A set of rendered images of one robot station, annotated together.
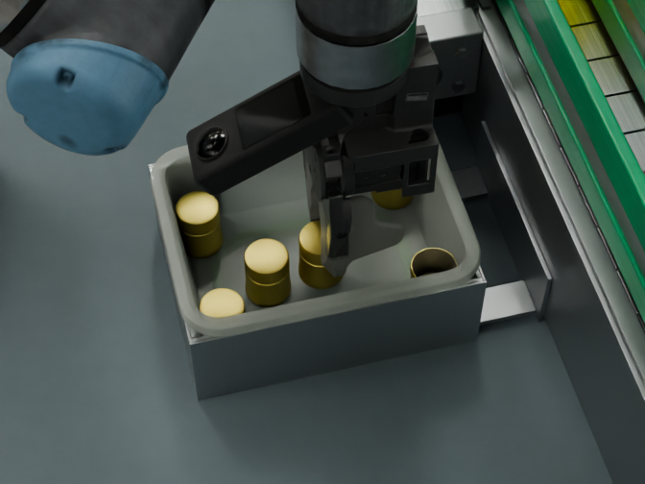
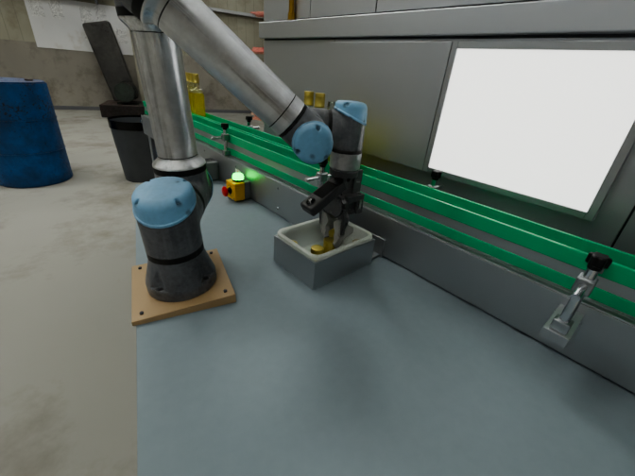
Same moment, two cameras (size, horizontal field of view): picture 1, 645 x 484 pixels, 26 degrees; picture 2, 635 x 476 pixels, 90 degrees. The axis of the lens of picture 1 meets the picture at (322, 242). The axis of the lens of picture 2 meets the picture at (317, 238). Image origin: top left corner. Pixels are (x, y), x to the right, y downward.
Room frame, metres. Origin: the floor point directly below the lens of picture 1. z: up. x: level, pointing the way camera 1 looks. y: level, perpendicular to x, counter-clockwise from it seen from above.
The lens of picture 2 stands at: (-0.02, 0.40, 1.23)
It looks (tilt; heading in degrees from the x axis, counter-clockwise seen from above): 28 degrees down; 331
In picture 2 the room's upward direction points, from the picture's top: 5 degrees clockwise
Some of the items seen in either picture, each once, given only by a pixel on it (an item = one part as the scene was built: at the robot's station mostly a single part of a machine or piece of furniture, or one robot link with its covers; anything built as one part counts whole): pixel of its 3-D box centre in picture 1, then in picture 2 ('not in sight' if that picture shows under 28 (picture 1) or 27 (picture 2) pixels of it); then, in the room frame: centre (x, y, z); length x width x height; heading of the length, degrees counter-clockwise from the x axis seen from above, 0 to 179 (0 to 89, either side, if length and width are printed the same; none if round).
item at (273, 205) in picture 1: (312, 245); (324, 246); (0.64, 0.01, 0.80); 0.22 x 0.17 x 0.09; 104
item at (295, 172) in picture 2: not in sight; (199, 130); (1.65, 0.17, 0.92); 1.75 x 0.01 x 0.08; 14
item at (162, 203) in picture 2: not in sight; (169, 214); (0.65, 0.38, 0.94); 0.13 x 0.12 x 0.14; 160
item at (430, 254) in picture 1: (432, 282); not in sight; (0.60, -0.08, 0.79); 0.04 x 0.04 x 0.04
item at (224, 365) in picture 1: (346, 244); (331, 246); (0.64, -0.02, 0.79); 0.27 x 0.17 x 0.08; 104
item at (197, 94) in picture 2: not in sight; (197, 102); (1.98, 0.11, 1.02); 0.06 x 0.06 x 0.28; 14
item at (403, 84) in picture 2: not in sight; (432, 110); (0.70, -0.35, 1.15); 0.90 x 0.03 x 0.34; 14
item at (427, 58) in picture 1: (364, 113); (343, 192); (0.63, -0.03, 0.96); 0.09 x 0.08 x 0.12; 102
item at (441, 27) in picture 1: (419, 63); not in sight; (0.78, -0.08, 0.85); 0.09 x 0.04 x 0.07; 104
